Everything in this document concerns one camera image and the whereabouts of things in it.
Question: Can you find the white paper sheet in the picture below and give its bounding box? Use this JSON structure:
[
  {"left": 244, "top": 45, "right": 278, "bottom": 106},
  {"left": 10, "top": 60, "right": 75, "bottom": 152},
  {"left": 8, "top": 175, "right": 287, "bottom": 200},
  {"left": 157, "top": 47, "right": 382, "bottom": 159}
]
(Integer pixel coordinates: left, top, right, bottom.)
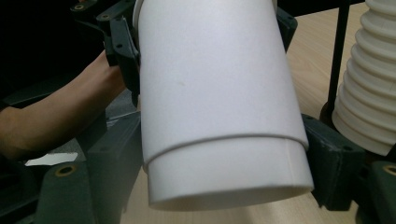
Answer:
[{"left": 24, "top": 151, "right": 79, "bottom": 167}]

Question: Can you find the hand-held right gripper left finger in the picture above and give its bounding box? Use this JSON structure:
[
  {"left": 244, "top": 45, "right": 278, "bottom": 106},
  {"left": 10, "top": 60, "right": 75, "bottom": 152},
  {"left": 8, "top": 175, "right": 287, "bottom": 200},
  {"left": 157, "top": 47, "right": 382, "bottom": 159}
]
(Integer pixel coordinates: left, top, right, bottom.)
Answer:
[{"left": 86, "top": 111, "right": 147, "bottom": 224}]

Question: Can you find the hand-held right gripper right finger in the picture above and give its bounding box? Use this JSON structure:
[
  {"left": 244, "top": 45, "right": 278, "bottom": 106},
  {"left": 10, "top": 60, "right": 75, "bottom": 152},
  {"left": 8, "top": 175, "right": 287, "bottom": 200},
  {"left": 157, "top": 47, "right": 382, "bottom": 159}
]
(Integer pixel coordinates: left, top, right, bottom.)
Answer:
[{"left": 300, "top": 113, "right": 367, "bottom": 212}]

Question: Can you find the black wire wooden cup holder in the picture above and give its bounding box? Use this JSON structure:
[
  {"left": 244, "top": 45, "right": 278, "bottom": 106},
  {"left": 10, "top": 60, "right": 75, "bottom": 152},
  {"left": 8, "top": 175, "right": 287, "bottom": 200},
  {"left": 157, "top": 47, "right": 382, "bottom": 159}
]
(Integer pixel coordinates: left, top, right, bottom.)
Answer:
[{"left": 318, "top": 0, "right": 396, "bottom": 162}]

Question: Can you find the stack of white paper cups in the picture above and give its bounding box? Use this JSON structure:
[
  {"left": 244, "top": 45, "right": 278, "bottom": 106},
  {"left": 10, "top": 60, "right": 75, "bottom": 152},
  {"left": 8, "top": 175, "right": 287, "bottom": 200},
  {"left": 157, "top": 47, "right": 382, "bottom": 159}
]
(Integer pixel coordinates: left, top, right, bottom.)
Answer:
[{"left": 331, "top": 0, "right": 396, "bottom": 157}]

